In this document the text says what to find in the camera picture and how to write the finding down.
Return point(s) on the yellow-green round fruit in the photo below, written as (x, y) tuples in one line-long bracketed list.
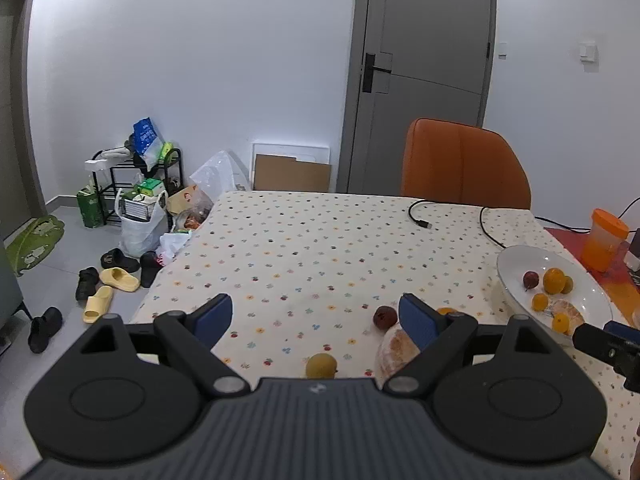
[(321, 365), (569, 286)]

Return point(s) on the white bag with boxes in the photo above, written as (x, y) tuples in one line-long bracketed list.
[(140, 230)]

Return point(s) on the translucent plastic bag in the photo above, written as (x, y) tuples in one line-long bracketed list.
[(220, 175)]

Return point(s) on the white flat board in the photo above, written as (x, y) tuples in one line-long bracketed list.
[(290, 149)]

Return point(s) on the black charger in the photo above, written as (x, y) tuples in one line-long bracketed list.
[(634, 245)]

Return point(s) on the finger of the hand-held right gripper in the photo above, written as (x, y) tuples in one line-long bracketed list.
[(597, 342), (625, 330)]

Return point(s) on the orange lidded jar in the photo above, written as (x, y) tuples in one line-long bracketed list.
[(602, 245)]

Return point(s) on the orange leather chair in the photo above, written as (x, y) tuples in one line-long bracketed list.
[(465, 165)]

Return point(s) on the grey door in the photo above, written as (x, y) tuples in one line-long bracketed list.
[(425, 60)]

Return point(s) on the dark red plum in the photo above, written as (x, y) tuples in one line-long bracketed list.
[(531, 278)]

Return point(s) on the small white wall switch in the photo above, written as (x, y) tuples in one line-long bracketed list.
[(503, 50)]

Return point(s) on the black slipper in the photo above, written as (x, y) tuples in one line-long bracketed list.
[(150, 269), (120, 261), (45, 330), (86, 284)]

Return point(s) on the brown paper bag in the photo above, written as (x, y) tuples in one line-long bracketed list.
[(187, 200)]

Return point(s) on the blue and white bag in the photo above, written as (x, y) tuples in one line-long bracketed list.
[(147, 142)]

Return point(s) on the green frog-shaped mat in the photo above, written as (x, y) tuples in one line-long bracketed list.
[(35, 245)]

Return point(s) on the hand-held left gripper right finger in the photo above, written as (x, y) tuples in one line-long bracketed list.
[(417, 320)]

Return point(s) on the dark purple passion fruit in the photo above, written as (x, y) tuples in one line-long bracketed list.
[(385, 318)]

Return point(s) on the small orange kumquat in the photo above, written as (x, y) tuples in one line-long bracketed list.
[(540, 302), (561, 323)]

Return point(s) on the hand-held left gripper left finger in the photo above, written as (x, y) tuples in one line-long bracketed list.
[(212, 317)]

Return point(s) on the red and white plastic bag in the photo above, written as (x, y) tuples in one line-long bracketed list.
[(172, 245)]

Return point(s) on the round orange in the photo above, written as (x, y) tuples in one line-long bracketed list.
[(445, 311), (553, 280)]

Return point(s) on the black metal rack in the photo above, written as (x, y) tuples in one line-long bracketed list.
[(117, 175)]

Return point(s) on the grey furniture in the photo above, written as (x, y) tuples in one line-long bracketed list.
[(10, 295)]

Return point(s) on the yellow slipper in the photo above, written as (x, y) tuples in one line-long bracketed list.
[(120, 280), (97, 305)]

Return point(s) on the peeled pomelo piece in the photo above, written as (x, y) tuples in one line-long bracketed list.
[(395, 355), (572, 312)]

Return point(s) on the green carton box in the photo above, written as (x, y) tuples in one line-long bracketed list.
[(90, 207)]

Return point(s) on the white plate with blue rim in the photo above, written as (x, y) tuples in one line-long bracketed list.
[(515, 270)]

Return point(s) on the grey-brown side door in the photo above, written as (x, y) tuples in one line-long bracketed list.
[(12, 110)]

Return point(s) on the brown cardboard sheet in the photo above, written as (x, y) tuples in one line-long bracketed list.
[(292, 175)]

